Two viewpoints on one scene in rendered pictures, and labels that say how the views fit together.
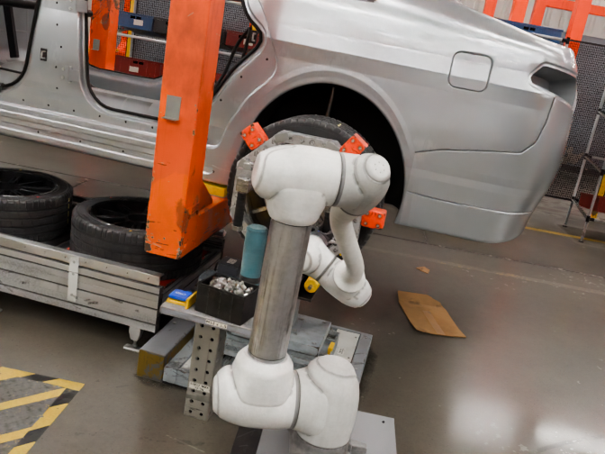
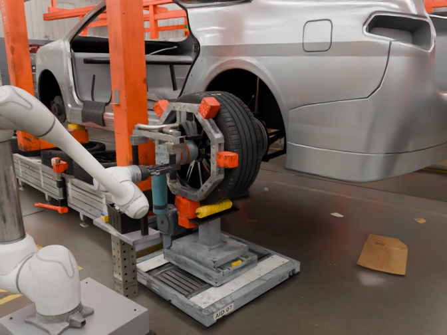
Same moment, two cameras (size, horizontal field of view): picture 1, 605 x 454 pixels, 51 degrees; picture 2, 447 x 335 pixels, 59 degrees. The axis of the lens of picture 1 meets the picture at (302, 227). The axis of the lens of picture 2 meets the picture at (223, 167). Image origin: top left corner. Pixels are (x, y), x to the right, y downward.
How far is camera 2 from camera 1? 1.64 m
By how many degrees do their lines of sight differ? 34
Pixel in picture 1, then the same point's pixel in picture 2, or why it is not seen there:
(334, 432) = (41, 302)
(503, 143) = (351, 92)
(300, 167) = not seen: outside the picture
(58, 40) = not seen: hidden behind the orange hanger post
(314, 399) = (25, 274)
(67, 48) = not seen: hidden behind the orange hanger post
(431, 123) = (297, 85)
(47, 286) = (97, 212)
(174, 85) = (115, 82)
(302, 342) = (205, 256)
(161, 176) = (118, 140)
